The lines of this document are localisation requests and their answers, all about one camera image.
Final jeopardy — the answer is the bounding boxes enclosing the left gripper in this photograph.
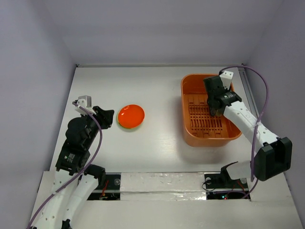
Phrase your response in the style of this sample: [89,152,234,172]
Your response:
[82,105,114,147]

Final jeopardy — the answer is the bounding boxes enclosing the orange plate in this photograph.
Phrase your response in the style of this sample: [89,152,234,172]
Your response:
[117,104,145,129]

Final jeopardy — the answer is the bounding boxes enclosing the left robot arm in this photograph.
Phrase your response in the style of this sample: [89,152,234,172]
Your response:
[27,103,114,229]

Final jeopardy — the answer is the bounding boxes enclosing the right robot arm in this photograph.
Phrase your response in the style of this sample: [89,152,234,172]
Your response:
[203,71,292,187]

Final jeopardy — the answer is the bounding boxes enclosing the orange dish rack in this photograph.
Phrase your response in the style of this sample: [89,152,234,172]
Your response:
[181,74,242,147]

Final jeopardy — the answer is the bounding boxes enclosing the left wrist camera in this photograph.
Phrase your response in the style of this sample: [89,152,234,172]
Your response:
[72,95,95,115]

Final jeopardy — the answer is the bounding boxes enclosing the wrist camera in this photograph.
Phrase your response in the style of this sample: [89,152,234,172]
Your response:
[72,95,95,115]
[219,70,234,89]

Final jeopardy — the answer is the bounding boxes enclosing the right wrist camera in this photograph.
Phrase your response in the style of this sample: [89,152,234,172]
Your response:
[219,70,234,89]

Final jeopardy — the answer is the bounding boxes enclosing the aluminium rail right side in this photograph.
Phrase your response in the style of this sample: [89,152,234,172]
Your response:
[237,63,270,118]

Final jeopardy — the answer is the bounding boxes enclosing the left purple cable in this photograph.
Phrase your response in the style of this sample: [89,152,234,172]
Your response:
[25,101,103,229]

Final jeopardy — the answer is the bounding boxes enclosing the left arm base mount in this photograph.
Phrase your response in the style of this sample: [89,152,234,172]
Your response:
[87,173,121,201]

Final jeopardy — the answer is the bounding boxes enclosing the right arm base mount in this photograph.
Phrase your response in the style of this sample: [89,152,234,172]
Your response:
[202,173,249,200]

